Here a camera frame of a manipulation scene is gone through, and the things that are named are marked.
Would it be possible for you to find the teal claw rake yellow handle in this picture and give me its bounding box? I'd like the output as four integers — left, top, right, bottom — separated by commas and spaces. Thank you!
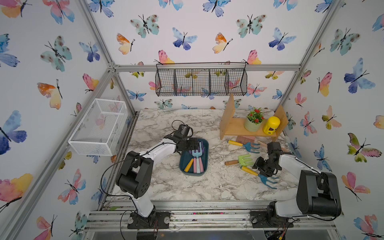
240, 166, 277, 190

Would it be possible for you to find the teal plastic storage box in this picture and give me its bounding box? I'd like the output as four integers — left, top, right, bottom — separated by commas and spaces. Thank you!
179, 139, 209, 177

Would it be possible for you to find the light blue rake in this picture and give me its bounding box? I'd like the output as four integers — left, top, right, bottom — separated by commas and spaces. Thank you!
196, 147, 201, 174

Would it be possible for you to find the purple rake pink handle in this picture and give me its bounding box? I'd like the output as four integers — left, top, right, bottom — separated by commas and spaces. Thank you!
192, 149, 198, 174
199, 142, 205, 173

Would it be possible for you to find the green fork wooden handle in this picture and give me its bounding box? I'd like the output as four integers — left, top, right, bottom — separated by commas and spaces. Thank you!
225, 155, 254, 167

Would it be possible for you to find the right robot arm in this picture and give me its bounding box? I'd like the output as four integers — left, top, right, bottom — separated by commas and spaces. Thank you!
253, 142, 342, 221

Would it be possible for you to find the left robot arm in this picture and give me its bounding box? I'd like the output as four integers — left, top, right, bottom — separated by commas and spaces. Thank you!
116, 124, 199, 218

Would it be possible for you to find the pink brush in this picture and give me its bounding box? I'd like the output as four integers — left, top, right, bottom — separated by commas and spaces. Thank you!
236, 136, 256, 145

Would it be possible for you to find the wooden shelf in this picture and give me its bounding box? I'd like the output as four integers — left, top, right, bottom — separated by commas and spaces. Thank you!
219, 94, 289, 142

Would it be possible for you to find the yellow jar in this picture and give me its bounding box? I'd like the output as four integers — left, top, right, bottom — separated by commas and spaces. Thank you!
263, 116, 281, 135

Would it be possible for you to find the potted red flower plant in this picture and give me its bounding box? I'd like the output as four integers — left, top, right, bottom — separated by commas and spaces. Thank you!
244, 108, 265, 133

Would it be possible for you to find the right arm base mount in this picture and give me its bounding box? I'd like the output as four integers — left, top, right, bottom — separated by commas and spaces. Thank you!
250, 211, 294, 229

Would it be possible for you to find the black wire wall basket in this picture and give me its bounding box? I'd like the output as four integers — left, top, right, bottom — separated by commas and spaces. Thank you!
154, 62, 248, 100

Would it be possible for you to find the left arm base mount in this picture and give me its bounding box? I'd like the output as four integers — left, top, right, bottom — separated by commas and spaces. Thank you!
127, 210, 171, 230

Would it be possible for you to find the white mesh wall basket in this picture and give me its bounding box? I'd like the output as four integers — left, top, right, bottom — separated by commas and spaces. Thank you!
68, 99, 128, 157

